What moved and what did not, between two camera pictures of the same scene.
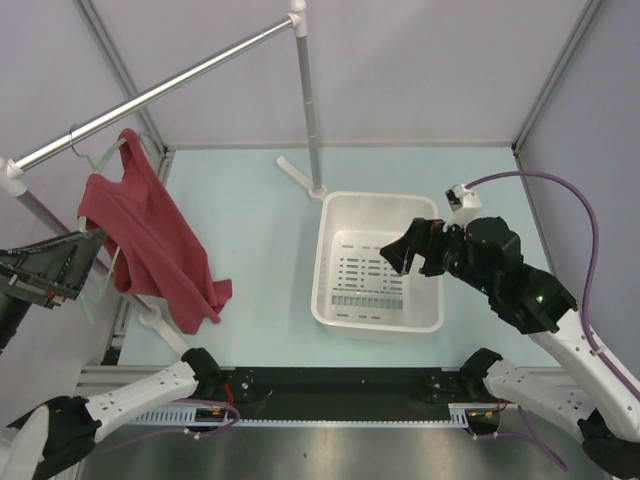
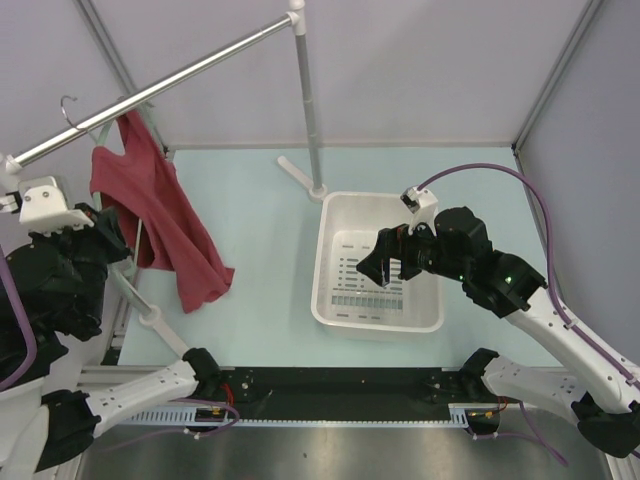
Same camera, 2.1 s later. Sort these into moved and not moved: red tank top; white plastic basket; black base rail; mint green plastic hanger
Moved: mint green plastic hanger; red tank top
Not moved: black base rail; white plastic basket
